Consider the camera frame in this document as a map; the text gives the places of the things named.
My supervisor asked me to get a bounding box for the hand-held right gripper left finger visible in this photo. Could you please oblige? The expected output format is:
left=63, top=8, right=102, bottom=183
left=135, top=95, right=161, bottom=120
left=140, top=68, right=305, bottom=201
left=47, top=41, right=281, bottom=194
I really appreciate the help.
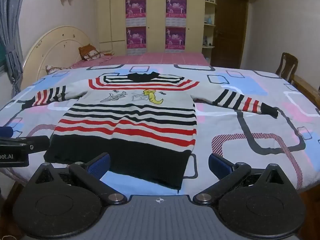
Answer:
left=32, top=152, right=127, bottom=205

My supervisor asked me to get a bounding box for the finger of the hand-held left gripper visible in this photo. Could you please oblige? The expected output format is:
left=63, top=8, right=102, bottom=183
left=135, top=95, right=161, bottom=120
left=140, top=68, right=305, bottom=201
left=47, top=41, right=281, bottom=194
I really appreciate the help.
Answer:
left=0, top=135, right=51, bottom=153
left=0, top=127, right=14, bottom=138

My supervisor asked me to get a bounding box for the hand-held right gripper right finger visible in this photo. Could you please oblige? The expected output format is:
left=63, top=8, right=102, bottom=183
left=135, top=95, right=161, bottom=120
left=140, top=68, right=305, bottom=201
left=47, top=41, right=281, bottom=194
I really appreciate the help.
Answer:
left=193, top=152, right=288, bottom=205

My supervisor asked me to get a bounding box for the striped knit sweater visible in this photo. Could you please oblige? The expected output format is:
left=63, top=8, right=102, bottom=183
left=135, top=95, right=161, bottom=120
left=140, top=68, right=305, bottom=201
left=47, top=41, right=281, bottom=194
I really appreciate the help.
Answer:
left=21, top=72, right=279, bottom=191

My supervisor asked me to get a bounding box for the patterned grey bed blanket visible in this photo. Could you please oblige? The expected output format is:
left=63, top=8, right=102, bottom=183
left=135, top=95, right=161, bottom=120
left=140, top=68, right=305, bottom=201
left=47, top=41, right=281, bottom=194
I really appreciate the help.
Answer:
left=0, top=64, right=320, bottom=198

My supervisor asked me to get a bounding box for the flat printed pillow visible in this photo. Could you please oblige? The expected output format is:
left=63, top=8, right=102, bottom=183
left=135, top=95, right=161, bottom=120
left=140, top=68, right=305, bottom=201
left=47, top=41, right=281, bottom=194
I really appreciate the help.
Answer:
left=45, top=65, right=73, bottom=75

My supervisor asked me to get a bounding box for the cream rounded headboard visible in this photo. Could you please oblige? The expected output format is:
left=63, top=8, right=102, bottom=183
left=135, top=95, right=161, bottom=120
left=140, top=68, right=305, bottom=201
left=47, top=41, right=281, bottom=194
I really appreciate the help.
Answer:
left=22, top=25, right=99, bottom=89

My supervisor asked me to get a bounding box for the grey curtain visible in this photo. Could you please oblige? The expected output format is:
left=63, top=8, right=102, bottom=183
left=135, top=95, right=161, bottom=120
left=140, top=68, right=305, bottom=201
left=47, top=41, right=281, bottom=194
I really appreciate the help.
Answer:
left=0, top=0, right=28, bottom=98

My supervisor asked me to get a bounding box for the orange cat pillow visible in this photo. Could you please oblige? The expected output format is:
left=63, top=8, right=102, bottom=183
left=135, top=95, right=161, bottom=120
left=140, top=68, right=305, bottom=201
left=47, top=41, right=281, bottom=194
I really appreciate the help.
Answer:
left=78, top=44, right=116, bottom=61

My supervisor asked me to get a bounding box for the pink bed sheet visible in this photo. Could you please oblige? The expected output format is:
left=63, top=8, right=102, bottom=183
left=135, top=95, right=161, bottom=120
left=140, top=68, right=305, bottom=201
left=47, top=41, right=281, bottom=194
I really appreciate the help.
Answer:
left=69, top=52, right=213, bottom=70

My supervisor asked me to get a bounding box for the wooden chair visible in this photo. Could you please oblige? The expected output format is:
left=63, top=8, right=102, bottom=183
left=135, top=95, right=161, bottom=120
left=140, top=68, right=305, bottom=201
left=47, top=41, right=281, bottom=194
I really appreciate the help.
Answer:
left=275, top=52, right=299, bottom=84

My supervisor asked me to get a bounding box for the cream open shelf unit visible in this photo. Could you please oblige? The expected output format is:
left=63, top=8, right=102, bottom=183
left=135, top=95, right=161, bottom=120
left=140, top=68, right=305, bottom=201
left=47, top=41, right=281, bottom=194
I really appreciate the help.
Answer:
left=202, top=0, right=218, bottom=61

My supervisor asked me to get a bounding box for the brown wooden door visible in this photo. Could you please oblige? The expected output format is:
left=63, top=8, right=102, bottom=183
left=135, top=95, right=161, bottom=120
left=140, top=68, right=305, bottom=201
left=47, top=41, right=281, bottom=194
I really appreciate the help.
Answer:
left=211, top=0, right=249, bottom=69

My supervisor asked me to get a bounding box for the cream wardrobe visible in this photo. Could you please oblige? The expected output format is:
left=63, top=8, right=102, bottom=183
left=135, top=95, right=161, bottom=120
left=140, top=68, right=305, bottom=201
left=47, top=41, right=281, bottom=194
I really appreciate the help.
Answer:
left=96, top=0, right=206, bottom=56

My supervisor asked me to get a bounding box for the wooden furniture rail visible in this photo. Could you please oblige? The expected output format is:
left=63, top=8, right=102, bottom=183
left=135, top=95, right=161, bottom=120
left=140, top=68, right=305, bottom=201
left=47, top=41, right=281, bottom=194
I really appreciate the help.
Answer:
left=291, top=75, right=320, bottom=106

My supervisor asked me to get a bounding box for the purple wall poster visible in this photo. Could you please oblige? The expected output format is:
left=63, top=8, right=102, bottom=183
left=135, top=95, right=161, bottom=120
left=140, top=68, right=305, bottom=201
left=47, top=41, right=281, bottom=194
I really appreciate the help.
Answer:
left=125, top=0, right=147, bottom=27
left=165, top=27, right=187, bottom=53
left=126, top=27, right=147, bottom=56
left=165, top=0, right=188, bottom=27

